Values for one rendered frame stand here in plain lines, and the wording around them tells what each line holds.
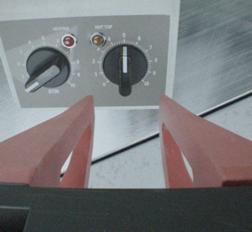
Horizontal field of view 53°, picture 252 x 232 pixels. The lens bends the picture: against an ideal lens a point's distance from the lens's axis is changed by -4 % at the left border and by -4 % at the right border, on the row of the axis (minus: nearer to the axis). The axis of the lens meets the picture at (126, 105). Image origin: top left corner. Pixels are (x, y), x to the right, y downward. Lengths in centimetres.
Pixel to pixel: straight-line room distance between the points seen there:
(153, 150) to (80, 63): 11
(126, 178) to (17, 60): 14
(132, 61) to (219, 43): 10
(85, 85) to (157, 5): 8
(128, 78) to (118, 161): 10
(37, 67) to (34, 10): 4
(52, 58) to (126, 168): 12
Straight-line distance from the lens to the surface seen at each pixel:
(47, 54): 19
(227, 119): 26
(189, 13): 25
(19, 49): 20
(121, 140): 24
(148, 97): 21
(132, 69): 19
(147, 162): 25
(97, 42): 18
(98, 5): 18
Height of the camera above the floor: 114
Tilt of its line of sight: 85 degrees down
